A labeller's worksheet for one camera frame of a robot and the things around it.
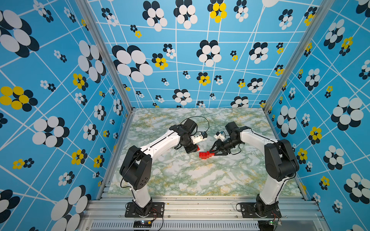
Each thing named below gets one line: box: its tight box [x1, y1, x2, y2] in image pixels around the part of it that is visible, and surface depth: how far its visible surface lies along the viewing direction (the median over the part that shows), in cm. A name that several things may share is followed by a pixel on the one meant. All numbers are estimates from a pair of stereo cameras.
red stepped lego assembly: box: [198, 151, 216, 160], surface depth 92 cm
